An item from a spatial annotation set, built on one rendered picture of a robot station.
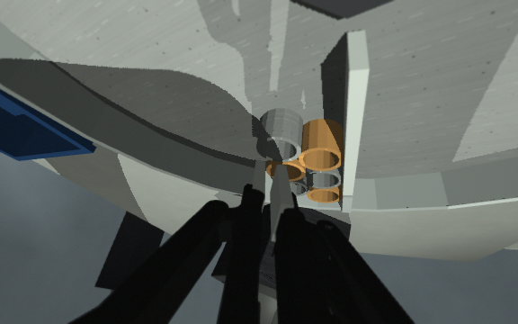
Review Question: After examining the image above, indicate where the blue plastic crate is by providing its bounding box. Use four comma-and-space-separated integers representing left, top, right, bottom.
0, 89, 96, 161

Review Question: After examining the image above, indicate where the bronze bushing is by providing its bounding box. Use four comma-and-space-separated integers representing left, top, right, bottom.
307, 184, 343, 203
299, 119, 344, 171
266, 158, 306, 181

